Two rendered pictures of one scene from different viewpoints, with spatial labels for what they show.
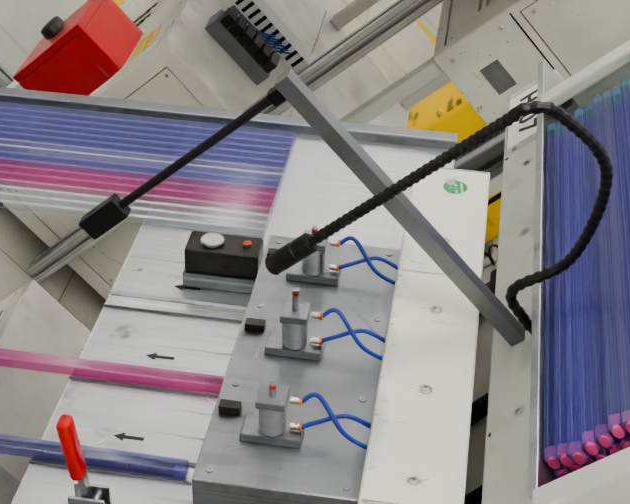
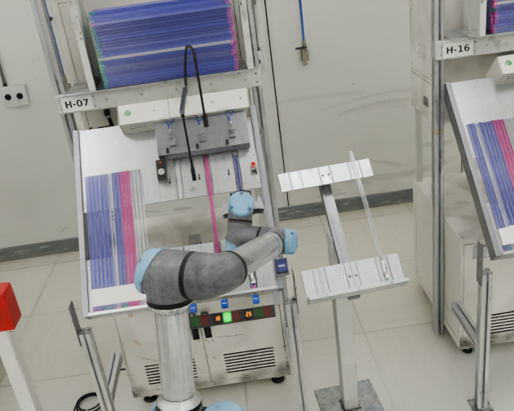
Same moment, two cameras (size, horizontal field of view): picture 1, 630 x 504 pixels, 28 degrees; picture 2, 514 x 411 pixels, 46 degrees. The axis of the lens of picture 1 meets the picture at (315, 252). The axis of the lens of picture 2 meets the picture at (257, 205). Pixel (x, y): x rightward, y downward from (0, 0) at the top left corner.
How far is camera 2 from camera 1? 184 cm
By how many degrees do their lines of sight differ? 59
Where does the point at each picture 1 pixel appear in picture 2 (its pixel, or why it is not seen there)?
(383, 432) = (228, 107)
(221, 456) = (241, 139)
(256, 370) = (212, 141)
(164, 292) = (173, 185)
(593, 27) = not seen: outside the picture
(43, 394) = not seen: hidden behind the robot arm
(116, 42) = not seen: outside the picture
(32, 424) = not seen: hidden behind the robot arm
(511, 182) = (113, 103)
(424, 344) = (197, 105)
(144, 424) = (223, 170)
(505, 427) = (214, 86)
